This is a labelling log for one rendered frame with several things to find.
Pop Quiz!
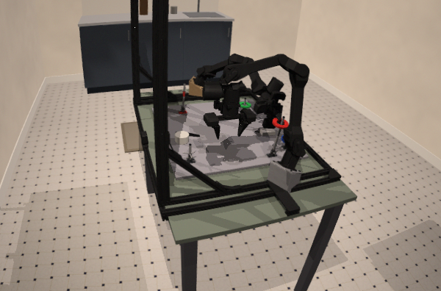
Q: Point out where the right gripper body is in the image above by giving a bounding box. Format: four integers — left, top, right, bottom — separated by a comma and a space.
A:
204, 99, 256, 126

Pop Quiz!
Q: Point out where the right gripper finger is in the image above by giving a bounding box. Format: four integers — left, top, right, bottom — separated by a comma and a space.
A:
237, 118, 251, 137
211, 124, 220, 140

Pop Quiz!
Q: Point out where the grey post with red foot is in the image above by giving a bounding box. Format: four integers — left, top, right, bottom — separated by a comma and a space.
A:
179, 82, 189, 114

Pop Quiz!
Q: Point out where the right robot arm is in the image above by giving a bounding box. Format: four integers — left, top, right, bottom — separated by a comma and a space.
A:
202, 54, 309, 171

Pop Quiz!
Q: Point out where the beige cylinder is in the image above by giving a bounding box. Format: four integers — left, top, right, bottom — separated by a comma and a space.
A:
175, 131, 189, 145

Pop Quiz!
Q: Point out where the red ring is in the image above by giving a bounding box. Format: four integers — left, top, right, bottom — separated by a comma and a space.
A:
272, 118, 289, 129

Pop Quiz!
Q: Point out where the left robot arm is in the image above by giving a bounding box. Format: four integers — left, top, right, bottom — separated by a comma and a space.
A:
193, 54, 284, 115

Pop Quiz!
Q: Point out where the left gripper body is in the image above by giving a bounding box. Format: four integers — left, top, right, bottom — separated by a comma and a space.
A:
262, 91, 286, 129

